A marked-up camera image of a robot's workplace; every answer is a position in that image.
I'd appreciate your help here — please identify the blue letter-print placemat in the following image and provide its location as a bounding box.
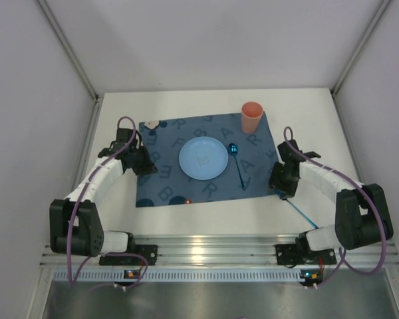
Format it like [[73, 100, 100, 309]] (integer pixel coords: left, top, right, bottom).
[[136, 113, 278, 207]]

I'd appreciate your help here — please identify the right aluminium frame post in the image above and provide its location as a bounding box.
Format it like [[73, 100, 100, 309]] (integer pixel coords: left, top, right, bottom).
[[331, 0, 395, 96]]

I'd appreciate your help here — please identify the blue metallic spoon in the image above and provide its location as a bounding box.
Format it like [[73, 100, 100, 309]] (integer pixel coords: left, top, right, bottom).
[[227, 143, 246, 190]]

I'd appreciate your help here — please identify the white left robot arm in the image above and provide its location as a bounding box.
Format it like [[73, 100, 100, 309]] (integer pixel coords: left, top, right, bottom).
[[49, 128, 158, 257]]

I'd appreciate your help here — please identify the blue metallic fork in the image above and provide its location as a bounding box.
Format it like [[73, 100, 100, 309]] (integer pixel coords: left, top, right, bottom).
[[275, 190, 319, 229]]

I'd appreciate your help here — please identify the aluminium mounting rail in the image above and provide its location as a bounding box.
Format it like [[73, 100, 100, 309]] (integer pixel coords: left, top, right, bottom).
[[40, 235, 399, 268]]

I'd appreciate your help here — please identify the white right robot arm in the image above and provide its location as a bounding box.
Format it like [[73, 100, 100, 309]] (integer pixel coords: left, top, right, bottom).
[[269, 140, 394, 253]]

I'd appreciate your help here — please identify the perforated white cable duct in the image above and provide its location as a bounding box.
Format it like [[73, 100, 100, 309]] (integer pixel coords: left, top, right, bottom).
[[53, 267, 323, 283]]

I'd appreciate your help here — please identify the left aluminium frame post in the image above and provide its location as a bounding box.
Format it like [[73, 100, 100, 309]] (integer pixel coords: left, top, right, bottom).
[[36, 0, 100, 100]]

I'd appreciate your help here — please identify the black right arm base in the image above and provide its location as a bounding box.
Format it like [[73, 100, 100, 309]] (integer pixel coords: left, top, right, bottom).
[[275, 244, 337, 268]]

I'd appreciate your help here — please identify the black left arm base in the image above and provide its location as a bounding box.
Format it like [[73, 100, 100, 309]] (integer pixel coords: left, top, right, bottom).
[[99, 245, 158, 266]]

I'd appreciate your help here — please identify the pink plastic cup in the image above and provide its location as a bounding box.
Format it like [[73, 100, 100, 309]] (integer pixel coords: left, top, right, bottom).
[[241, 102, 263, 134]]

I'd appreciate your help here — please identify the aluminium frame post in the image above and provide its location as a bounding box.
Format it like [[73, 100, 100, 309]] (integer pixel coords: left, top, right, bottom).
[[331, 0, 395, 96], [36, 0, 100, 100]]

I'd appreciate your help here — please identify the light blue plate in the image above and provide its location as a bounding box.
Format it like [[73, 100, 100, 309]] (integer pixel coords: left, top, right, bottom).
[[178, 136, 229, 181]]

